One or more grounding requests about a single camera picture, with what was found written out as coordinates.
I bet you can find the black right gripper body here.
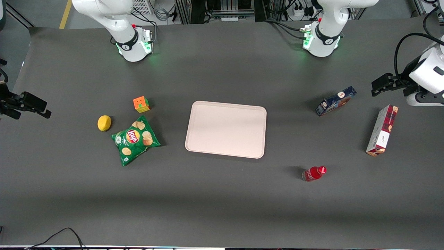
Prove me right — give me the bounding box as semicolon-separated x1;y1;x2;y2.
0;82;22;120

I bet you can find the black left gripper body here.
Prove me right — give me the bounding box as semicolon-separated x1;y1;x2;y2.
395;71;422;98

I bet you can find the red tartan cookie box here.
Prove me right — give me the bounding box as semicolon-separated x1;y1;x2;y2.
366;104;399;157

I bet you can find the blue cookie box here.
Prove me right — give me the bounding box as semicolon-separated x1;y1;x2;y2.
315;86;357;117

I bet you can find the white perforated box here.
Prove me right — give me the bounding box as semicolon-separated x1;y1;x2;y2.
131;0;154;15

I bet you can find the beige plastic tray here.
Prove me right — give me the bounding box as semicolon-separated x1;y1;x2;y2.
185;101;267;159

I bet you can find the yellow lemon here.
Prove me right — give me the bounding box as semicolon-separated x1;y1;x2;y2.
97;115;112;132

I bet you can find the green Lay's chips bag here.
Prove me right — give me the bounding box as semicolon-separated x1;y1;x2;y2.
111;116;161;167

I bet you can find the yellow floor tape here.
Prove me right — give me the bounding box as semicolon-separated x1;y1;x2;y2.
59;0;72;30

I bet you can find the colourful puzzle cube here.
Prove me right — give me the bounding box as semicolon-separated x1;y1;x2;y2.
133;96;150;114

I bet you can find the red soda bottle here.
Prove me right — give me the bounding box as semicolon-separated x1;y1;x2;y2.
301;166;327;182

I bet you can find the white power strip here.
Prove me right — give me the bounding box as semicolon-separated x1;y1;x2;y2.
291;5;315;18

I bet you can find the black metal equipment rack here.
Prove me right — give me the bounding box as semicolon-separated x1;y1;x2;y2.
174;0;317;25

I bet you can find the dark grey table mat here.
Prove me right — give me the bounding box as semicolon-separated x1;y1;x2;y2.
0;16;444;249

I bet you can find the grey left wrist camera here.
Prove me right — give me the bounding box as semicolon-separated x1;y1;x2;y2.
406;92;444;107

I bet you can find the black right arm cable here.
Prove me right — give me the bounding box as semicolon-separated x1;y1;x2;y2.
0;58;9;83

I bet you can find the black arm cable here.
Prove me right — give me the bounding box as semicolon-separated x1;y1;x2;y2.
0;58;9;83
394;33;444;88

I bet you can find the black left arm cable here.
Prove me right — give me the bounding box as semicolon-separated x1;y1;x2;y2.
394;33;444;88

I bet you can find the aluminium frame profile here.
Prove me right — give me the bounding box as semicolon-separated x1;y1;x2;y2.
411;0;433;16

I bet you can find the black left base cable bundle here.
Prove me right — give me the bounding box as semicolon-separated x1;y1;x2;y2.
263;19;308;39

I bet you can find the thin black floor cable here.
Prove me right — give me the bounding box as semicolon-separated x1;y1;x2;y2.
24;227;86;250

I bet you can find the black right base cable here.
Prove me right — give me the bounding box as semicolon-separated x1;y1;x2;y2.
130;12;159;45

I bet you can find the grey coiled cable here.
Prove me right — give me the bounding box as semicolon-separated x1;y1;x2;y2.
153;0;174;22

